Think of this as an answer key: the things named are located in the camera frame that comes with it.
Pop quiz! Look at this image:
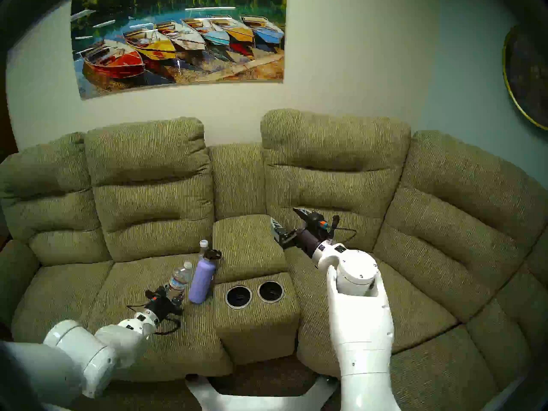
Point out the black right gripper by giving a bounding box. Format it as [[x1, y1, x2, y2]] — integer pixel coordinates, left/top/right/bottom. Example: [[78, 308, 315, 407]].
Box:
[[270, 207, 341, 254]]

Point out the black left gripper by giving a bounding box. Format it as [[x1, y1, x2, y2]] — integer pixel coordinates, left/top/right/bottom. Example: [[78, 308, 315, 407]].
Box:
[[145, 289, 185, 323]]

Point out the clear Crystal Geyser water bottle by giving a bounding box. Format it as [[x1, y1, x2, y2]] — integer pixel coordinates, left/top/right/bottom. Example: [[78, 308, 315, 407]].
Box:
[[166, 262, 193, 304]]

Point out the purple metal flask bottle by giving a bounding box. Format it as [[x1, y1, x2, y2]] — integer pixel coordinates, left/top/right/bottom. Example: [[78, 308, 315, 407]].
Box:
[[188, 249, 222, 304]]

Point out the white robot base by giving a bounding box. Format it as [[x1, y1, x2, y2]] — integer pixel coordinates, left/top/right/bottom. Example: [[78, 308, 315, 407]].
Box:
[[185, 374, 339, 411]]

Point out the green fabric sofa console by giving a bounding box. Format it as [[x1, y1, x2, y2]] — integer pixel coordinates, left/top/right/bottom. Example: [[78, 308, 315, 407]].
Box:
[[212, 214, 301, 366]]

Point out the green fabric sectional sofa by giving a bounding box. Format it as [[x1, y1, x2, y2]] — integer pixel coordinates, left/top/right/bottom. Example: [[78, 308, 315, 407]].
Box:
[[0, 109, 548, 411]]

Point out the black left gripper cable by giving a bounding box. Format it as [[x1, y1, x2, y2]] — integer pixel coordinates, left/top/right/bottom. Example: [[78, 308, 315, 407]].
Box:
[[126, 303, 181, 334]]

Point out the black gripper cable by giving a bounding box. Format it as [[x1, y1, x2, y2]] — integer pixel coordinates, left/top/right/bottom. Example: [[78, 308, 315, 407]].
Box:
[[126, 303, 181, 334], [330, 215, 357, 239]]

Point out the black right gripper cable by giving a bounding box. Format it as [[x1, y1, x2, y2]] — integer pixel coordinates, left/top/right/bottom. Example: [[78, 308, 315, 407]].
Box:
[[330, 215, 357, 239]]

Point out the metal cup holder ring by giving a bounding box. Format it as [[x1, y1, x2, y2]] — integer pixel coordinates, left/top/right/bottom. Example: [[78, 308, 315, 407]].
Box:
[[257, 280, 285, 304], [225, 285, 253, 309]]

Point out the colourful boats wall picture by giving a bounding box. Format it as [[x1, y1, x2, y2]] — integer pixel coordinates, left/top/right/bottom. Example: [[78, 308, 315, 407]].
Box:
[[70, 0, 287, 99]]

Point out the round dark gold-rimmed wall decor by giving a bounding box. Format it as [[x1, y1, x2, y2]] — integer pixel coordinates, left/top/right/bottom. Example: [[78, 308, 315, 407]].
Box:
[[502, 24, 548, 131]]

